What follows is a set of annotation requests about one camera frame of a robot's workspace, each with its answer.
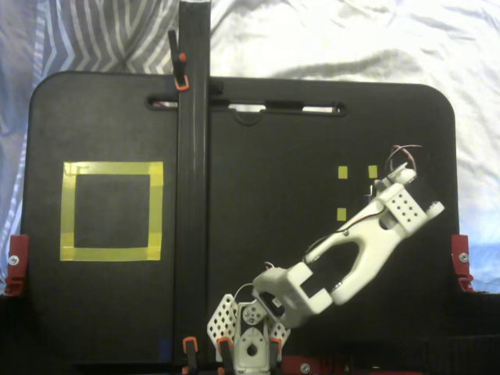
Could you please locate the red corner bracket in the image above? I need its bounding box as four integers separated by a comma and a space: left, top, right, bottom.
450, 234, 477, 294
3, 234, 31, 297

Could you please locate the white crumpled bedsheet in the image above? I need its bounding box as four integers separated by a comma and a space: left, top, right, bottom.
210, 0, 500, 294

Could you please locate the orange black spring clamp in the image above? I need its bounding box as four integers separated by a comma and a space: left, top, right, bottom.
181, 335, 200, 375
166, 30, 191, 93
267, 337, 283, 372
216, 336, 235, 375

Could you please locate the grey striped blanket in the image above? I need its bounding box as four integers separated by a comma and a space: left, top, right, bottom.
0, 0, 180, 292

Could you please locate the yellow tape square outline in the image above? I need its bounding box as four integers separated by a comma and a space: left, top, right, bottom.
59, 160, 164, 263

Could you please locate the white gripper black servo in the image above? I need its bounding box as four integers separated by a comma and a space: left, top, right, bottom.
373, 162, 417, 195

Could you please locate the blue white charger block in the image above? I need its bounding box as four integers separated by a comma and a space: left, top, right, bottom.
363, 182, 382, 204

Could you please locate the black corrugated backdrop sheet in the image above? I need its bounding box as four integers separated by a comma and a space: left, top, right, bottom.
0, 291, 500, 375

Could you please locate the red white servo cable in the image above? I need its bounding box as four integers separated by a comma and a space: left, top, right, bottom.
386, 143, 425, 175

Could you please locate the red post foot bracket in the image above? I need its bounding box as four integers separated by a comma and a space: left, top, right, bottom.
280, 354, 325, 375

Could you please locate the black flat beam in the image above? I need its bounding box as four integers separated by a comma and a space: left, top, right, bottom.
173, 0, 213, 364

